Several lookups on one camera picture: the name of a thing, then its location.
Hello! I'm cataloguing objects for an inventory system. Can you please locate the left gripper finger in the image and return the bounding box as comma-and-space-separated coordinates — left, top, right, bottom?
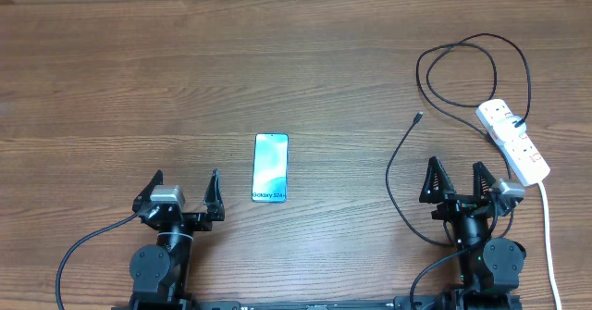
203, 169, 225, 221
132, 169, 164, 213

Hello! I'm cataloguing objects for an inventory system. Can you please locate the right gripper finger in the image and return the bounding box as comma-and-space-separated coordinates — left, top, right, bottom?
419, 156, 455, 204
473, 162, 496, 198

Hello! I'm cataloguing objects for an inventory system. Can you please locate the Samsung Galaxy smartphone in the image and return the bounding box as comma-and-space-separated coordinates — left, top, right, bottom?
252, 133, 289, 204

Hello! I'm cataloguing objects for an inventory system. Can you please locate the black USB charging cable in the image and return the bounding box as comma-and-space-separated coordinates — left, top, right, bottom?
385, 32, 533, 248

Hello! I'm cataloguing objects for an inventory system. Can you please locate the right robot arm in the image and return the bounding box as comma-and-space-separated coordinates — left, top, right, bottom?
410, 156, 526, 310

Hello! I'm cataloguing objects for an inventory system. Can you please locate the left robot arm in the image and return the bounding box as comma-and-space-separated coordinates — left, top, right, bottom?
129, 169, 225, 309

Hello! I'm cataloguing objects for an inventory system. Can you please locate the white charger plug adapter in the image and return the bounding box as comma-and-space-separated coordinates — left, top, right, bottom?
490, 116, 526, 145

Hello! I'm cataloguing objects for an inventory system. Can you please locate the white power strip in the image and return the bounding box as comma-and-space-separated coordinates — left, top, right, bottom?
475, 99, 550, 186

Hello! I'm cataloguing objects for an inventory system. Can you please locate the white power strip cord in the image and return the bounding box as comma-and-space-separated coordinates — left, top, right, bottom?
536, 180, 563, 310

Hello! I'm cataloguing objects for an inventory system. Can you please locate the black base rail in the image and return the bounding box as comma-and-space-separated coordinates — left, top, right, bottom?
110, 295, 524, 310

